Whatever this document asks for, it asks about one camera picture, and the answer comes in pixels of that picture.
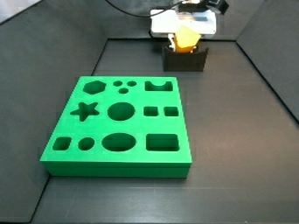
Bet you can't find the yellow three prong object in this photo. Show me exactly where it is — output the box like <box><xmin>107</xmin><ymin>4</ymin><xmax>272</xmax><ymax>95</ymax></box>
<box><xmin>174</xmin><ymin>25</ymin><xmax>202</xmax><ymax>53</ymax></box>

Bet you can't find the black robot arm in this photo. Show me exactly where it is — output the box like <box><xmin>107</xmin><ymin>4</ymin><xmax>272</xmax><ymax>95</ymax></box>
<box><xmin>150</xmin><ymin>0</ymin><xmax>230</xmax><ymax>50</ymax></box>

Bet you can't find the green shape sorter block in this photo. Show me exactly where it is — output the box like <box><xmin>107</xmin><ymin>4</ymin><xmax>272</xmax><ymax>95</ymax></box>
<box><xmin>41</xmin><ymin>76</ymin><xmax>193</xmax><ymax>178</ymax></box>

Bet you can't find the black cable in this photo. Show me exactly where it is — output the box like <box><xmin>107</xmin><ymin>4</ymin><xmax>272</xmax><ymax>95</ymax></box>
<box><xmin>105</xmin><ymin>0</ymin><xmax>185</xmax><ymax>18</ymax></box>

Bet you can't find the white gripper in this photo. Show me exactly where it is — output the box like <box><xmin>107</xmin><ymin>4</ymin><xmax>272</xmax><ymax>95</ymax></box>
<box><xmin>151</xmin><ymin>10</ymin><xmax>217</xmax><ymax>50</ymax></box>

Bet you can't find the black curved fixture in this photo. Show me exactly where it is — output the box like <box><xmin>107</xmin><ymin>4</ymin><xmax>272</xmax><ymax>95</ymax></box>
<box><xmin>163</xmin><ymin>45</ymin><xmax>210</xmax><ymax>72</ymax></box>

